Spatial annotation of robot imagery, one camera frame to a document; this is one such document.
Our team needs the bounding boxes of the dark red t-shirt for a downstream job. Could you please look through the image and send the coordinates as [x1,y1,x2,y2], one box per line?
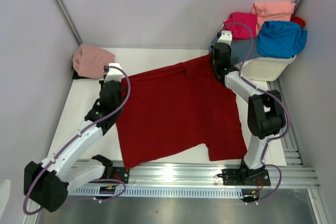
[117,55,247,168]

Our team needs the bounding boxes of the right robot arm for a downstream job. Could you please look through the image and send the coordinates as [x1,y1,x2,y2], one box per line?
[211,42,286,186]

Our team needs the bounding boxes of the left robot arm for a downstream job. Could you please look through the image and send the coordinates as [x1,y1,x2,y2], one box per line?
[23,80,131,215]

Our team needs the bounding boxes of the slate blue t-shirt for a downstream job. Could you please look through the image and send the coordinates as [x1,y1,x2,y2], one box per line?
[208,31,263,65]

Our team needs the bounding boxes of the magenta t-shirt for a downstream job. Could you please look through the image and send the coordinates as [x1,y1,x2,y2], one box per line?
[223,12,257,40]

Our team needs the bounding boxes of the white laundry basket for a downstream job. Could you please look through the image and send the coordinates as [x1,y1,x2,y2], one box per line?
[241,55,297,81]

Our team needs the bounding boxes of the folded pink t-shirt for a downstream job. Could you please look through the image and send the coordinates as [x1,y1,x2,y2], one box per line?
[72,44,116,80]

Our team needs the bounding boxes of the salmon pink t-shirt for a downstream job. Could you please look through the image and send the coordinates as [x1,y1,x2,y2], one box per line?
[250,1,296,34]

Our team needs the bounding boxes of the bright red t-shirt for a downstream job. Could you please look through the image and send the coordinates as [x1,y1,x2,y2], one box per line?
[290,16,306,29]

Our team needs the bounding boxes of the left corner aluminium profile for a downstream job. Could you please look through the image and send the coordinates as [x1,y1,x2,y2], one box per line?
[53,0,82,46]

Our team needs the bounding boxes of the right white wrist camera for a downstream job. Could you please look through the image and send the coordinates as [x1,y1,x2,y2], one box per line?
[217,30,233,45]

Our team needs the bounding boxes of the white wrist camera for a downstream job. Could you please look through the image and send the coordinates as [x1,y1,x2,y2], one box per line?
[103,63,123,82]
[217,30,233,45]

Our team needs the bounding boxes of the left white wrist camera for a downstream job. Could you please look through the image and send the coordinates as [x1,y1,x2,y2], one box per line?
[103,63,123,82]

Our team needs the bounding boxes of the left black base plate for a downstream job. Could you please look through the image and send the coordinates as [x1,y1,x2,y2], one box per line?
[101,167,130,184]

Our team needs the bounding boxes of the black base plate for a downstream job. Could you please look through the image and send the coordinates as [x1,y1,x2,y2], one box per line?
[101,167,130,184]
[217,166,271,186]

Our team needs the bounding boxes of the aluminium mounting rail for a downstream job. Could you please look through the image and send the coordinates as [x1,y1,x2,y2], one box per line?
[127,162,320,189]

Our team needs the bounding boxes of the white slotted cable duct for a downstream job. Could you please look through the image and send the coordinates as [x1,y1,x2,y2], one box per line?
[68,185,243,199]

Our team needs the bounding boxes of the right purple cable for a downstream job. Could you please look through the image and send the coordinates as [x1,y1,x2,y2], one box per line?
[223,22,291,201]

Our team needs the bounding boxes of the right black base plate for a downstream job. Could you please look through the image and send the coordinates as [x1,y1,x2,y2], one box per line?
[217,166,271,186]

